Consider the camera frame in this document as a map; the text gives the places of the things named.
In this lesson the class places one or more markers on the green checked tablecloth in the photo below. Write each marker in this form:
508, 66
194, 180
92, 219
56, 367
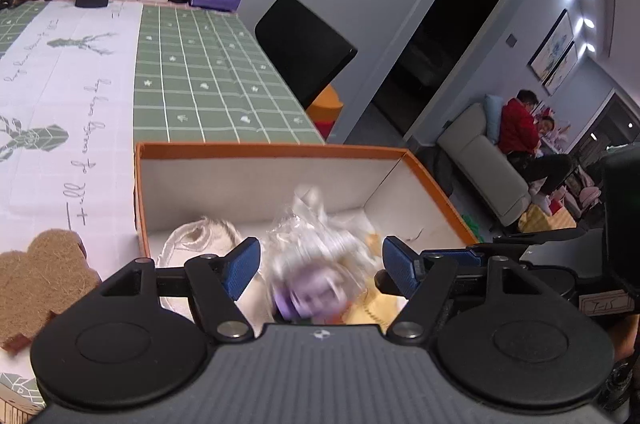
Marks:
210, 69

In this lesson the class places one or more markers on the brown felt bear coaster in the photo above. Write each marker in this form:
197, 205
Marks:
45, 284

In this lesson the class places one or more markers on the light blue pillow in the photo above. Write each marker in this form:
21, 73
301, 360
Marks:
494, 117

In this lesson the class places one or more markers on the purple doll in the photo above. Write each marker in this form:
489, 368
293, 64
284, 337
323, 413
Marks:
315, 269

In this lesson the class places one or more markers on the white cloth pouch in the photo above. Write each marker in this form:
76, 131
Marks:
200, 236

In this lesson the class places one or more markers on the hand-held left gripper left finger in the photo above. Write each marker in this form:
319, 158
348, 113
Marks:
242, 269

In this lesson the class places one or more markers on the green slippers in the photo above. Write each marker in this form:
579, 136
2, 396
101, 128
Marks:
471, 226

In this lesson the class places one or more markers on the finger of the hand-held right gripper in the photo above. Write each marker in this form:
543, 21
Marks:
540, 244

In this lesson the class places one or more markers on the yellow cloth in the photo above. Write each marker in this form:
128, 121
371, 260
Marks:
370, 311

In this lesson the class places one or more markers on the white deer print table runner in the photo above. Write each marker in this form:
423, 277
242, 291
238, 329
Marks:
75, 104

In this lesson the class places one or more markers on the beige sofa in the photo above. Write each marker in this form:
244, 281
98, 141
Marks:
480, 169

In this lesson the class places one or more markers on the pink plush toy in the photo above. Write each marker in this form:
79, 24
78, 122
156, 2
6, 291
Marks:
582, 199

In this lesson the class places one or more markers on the orange cardboard box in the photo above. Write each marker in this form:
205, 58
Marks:
280, 159

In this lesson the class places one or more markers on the orange stool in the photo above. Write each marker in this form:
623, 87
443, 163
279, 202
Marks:
325, 109

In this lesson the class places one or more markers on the framed wall picture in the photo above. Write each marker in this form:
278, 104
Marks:
550, 44
562, 69

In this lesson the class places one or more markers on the black office chair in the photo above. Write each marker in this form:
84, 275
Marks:
300, 44

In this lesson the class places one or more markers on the yellow floor mat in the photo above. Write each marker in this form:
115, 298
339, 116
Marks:
547, 220

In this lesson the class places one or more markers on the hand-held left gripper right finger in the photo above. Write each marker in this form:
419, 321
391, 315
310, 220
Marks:
401, 266

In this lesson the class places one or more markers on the wall light switch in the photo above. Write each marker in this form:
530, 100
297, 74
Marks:
511, 40

